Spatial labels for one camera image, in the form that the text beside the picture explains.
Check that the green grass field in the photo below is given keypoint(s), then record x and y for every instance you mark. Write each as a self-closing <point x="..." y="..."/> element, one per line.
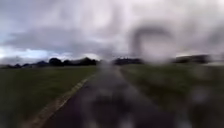
<point x="30" y="90"/>
<point x="180" y="86"/>

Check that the pale gravel path edge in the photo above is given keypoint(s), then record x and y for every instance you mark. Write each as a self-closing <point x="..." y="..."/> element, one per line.
<point x="58" y="103"/>

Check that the row of dark trees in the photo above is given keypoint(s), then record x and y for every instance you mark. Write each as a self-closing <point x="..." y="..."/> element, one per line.
<point x="80" y="61"/>

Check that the grey asphalt path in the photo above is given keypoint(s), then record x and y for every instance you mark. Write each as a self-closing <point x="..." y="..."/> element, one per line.
<point x="108" y="96"/>

